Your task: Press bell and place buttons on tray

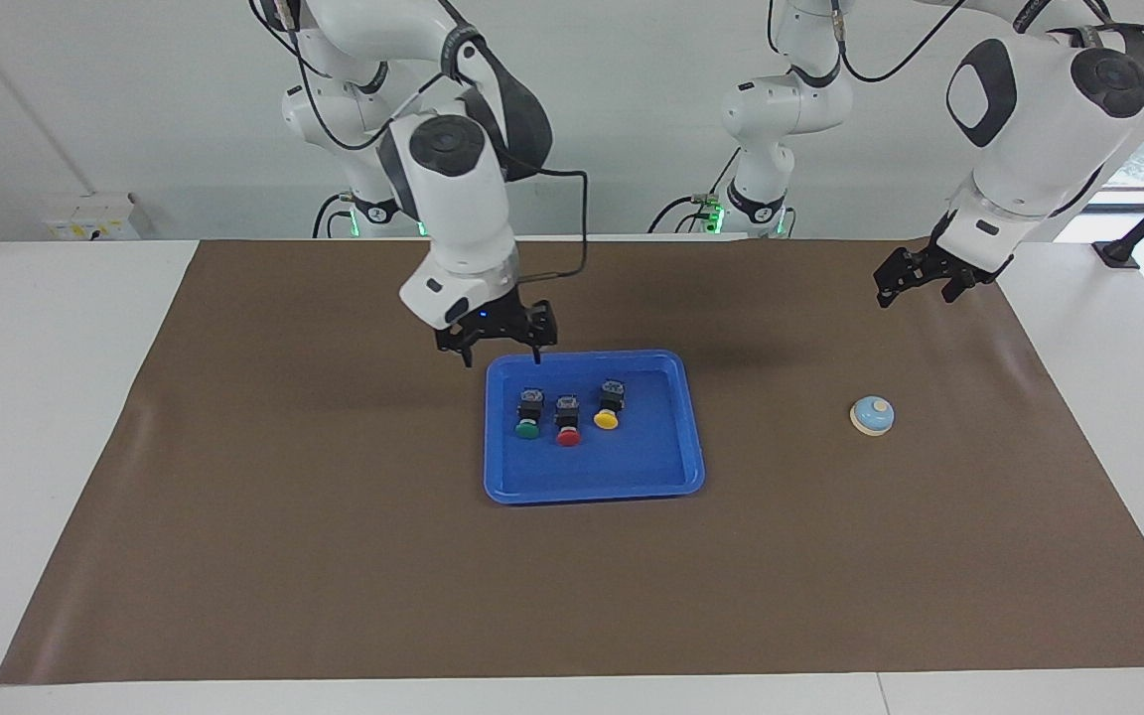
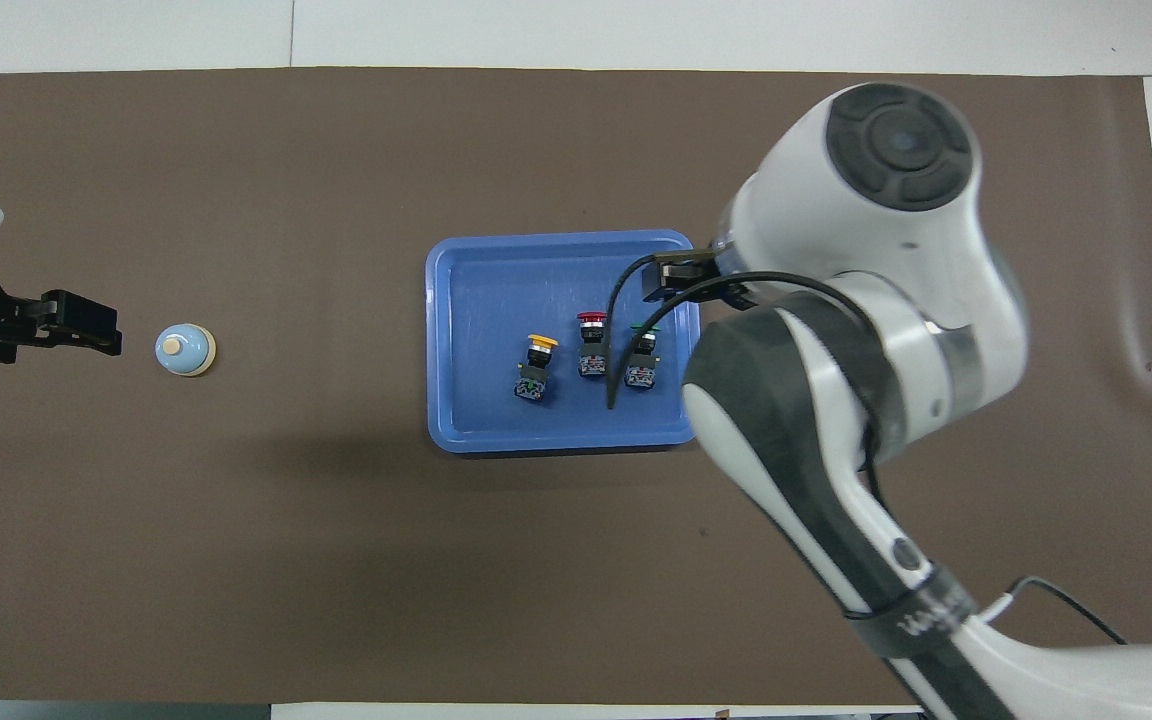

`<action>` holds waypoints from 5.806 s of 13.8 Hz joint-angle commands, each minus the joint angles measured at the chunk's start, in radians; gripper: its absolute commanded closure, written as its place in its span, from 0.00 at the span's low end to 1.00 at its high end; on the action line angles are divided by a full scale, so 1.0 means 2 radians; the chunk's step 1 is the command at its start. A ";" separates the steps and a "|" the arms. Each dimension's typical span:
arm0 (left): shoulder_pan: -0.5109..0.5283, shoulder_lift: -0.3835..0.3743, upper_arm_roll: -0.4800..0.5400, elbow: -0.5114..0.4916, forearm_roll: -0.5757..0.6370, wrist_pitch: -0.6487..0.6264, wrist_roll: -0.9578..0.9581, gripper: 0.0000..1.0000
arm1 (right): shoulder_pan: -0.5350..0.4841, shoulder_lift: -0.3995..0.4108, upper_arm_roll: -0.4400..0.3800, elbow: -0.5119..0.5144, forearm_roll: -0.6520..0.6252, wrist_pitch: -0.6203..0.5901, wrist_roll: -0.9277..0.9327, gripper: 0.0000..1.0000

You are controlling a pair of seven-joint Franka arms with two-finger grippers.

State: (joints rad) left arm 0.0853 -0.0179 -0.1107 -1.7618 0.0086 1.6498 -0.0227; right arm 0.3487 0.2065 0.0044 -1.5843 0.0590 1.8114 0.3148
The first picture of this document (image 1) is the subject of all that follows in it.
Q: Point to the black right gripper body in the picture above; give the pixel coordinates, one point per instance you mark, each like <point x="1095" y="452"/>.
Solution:
<point x="498" y="323"/>

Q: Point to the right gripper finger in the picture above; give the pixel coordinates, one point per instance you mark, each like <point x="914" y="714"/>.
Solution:
<point x="468" y="355"/>
<point x="536" y="352"/>

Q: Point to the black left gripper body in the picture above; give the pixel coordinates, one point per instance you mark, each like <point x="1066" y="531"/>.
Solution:
<point x="939" y="266"/>

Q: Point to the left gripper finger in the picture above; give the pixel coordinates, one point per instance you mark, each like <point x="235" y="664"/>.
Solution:
<point x="887" y="292"/>
<point x="956" y="290"/>

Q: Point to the green push button switch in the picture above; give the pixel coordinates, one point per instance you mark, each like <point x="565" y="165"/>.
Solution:
<point x="530" y="409"/>

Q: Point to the red push button switch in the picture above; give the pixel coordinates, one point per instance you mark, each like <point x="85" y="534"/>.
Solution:
<point x="568" y="417"/>

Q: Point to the yellow push button switch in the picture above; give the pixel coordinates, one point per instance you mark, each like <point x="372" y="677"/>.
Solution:
<point x="610" y="400"/>

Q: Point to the light blue call bell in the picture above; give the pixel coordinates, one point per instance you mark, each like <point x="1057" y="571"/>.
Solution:
<point x="872" y="417"/>

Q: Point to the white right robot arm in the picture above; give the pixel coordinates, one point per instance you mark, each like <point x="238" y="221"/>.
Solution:
<point x="458" y="218"/>

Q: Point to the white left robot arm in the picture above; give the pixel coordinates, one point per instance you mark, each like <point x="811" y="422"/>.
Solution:
<point x="1039" y="129"/>

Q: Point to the blue plastic tray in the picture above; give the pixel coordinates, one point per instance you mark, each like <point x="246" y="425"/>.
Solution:
<point x="632" y="467"/>

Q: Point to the brown table mat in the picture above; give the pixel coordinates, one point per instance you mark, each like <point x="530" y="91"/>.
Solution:
<point x="334" y="576"/>

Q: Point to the white wall socket box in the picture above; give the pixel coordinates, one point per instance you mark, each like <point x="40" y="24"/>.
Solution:
<point x="95" y="218"/>

